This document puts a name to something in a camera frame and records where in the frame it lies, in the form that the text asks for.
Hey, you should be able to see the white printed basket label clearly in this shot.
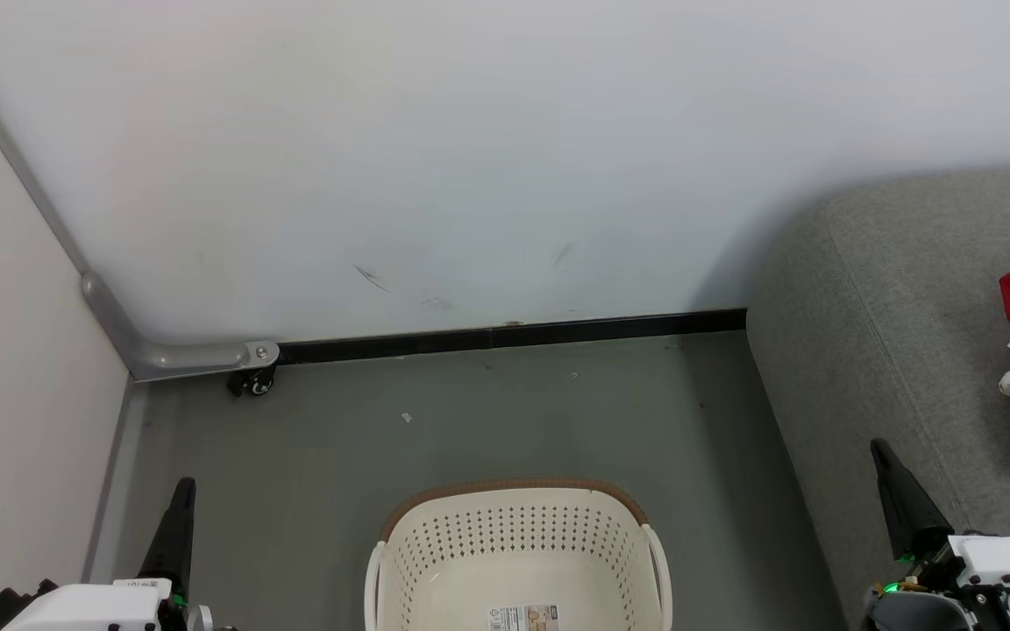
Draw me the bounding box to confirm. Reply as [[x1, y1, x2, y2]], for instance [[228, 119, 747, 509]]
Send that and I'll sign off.
[[486, 603, 560, 631]]

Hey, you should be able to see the white laundry basket brown rim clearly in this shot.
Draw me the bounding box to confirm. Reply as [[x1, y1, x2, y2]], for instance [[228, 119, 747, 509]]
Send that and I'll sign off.
[[365, 478, 674, 631]]

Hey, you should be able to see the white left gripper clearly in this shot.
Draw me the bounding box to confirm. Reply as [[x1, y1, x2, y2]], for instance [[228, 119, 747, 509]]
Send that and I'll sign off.
[[1, 477, 215, 631]]

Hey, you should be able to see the grey metal partition frame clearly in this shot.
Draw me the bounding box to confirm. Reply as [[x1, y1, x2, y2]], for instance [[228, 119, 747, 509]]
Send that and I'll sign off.
[[0, 31, 281, 383]]

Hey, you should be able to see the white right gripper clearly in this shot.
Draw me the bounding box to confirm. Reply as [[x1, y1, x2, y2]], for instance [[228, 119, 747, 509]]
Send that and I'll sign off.
[[863, 437, 1010, 631]]

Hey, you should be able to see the black baseboard strip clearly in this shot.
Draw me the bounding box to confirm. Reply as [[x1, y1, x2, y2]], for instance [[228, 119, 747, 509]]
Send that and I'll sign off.
[[277, 308, 747, 365]]

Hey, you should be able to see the grey fabric sofa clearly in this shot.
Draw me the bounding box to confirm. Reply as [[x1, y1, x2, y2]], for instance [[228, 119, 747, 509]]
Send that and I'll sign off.
[[744, 165, 1010, 631]]

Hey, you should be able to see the black caster wheel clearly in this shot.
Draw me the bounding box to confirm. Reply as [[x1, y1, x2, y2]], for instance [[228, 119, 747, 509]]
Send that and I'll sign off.
[[226, 366, 278, 398]]

